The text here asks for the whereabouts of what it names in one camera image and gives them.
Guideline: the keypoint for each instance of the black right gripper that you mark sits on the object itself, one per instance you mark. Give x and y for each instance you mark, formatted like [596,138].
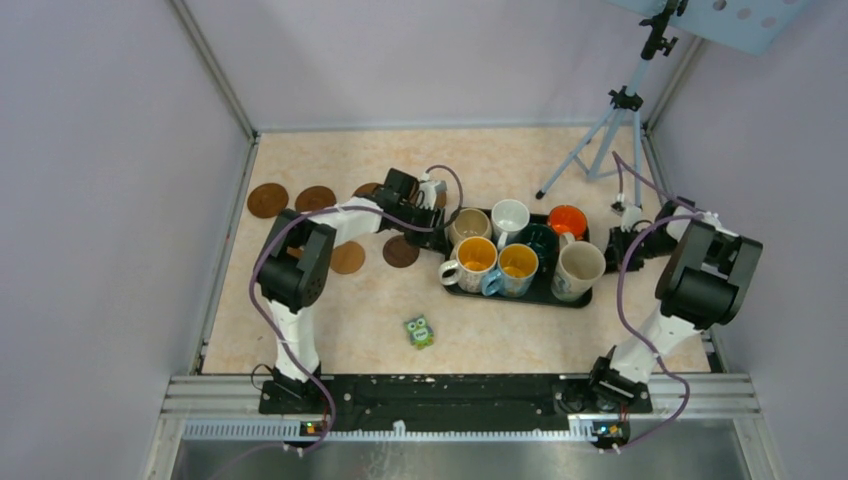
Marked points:
[616,253]

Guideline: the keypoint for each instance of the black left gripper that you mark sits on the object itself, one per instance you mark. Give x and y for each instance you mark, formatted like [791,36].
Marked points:
[432,241]

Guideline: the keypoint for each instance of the white mug yellow inside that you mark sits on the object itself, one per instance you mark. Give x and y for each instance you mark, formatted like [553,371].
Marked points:
[474,258]

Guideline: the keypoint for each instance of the blue mug yellow inside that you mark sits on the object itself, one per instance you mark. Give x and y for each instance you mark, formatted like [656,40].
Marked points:
[513,274]

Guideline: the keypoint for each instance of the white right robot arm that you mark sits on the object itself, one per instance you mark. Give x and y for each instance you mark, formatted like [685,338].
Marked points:
[704,283]

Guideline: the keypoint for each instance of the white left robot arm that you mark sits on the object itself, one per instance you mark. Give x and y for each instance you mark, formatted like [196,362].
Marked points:
[292,267]

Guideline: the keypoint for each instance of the dark brown coaster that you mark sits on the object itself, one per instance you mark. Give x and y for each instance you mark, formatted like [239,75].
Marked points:
[399,253]

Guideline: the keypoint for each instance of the light wooden coaster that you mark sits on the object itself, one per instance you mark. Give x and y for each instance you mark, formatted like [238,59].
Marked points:
[348,258]

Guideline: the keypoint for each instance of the beige round mug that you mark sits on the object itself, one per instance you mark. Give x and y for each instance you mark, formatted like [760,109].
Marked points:
[470,222]

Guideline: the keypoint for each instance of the tall cream patterned mug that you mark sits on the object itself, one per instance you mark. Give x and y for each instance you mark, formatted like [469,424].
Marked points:
[580,264]

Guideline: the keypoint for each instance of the black mug orange inside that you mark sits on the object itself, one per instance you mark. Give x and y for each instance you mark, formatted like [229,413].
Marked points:
[568,219]

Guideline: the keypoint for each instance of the plain white mug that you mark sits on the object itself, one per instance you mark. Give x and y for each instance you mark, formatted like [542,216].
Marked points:
[508,218]

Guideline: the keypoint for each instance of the dark green mug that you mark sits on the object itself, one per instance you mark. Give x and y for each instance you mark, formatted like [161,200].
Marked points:
[543,241]

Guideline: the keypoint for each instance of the green owl figure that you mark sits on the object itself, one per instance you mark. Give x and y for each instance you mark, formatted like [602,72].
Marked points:
[420,334]

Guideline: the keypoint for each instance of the light blue perforated panel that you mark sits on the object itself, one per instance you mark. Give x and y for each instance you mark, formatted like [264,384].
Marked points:
[749,26]

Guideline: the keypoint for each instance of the blue camera tripod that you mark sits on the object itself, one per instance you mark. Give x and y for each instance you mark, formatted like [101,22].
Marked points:
[625,100]

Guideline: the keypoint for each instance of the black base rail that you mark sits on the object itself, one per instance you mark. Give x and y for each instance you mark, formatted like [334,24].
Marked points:
[448,403]

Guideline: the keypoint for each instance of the white cable duct strip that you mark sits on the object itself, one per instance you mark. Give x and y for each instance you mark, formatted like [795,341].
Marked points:
[295,431]

